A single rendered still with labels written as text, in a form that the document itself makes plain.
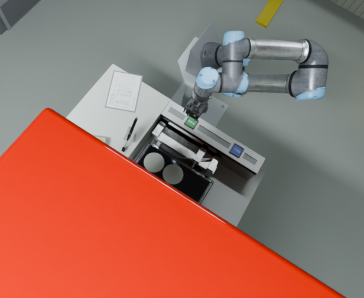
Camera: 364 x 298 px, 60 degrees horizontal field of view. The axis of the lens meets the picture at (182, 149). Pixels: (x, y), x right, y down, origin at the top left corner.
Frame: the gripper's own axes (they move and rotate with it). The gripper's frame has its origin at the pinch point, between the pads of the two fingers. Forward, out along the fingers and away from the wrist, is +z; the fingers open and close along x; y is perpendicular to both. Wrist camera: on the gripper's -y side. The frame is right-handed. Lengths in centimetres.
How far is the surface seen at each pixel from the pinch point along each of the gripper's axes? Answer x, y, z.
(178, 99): -31, -55, 104
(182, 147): 3.0, 10.8, 17.7
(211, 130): 10.7, -1.8, 9.7
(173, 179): 8.2, 27.9, 15.8
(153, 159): -5.2, 25.3, 15.8
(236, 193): 38.3, 13.7, 23.7
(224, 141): 18.4, -1.1, 10.1
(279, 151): 64, -67, 106
